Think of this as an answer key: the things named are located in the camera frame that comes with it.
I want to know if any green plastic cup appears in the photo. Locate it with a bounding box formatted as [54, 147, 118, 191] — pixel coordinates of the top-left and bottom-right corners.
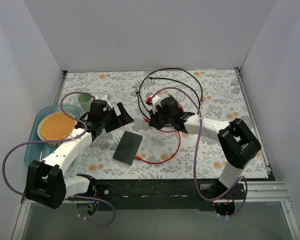
[77, 93, 94, 112]

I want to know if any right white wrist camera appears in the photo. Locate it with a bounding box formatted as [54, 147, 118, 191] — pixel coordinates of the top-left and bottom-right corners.
[145, 95, 161, 114]

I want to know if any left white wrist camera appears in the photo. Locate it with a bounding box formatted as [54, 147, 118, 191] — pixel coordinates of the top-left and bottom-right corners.
[94, 94, 113, 109]

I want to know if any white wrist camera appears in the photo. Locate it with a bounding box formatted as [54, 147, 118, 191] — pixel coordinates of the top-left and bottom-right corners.
[94, 94, 113, 109]
[145, 95, 161, 114]

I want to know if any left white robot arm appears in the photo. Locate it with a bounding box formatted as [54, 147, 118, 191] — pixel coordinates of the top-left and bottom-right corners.
[24, 99, 134, 209]

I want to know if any black network switch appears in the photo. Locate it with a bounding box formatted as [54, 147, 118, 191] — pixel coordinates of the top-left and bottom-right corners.
[112, 131, 143, 166]

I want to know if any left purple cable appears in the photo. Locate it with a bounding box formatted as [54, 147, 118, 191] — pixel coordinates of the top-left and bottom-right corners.
[2, 91, 116, 227]

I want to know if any black cable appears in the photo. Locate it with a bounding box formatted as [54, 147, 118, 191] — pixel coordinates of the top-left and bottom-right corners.
[135, 67, 204, 121]

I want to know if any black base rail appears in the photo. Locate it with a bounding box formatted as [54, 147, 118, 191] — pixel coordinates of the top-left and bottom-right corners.
[86, 179, 246, 215]

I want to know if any teal plastic tray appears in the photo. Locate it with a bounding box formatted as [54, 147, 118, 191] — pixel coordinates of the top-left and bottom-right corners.
[24, 104, 82, 167]

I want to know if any red ethernet cable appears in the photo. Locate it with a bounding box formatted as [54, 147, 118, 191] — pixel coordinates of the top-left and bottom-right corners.
[142, 93, 186, 125]
[134, 127, 182, 165]

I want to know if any orange woven plate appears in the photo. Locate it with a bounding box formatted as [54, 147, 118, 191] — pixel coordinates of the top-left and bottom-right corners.
[37, 111, 77, 141]

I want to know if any floral tablecloth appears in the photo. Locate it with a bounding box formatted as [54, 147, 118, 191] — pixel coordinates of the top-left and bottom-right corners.
[59, 70, 253, 180]

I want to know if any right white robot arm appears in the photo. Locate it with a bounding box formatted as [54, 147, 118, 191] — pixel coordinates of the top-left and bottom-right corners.
[146, 96, 261, 202]

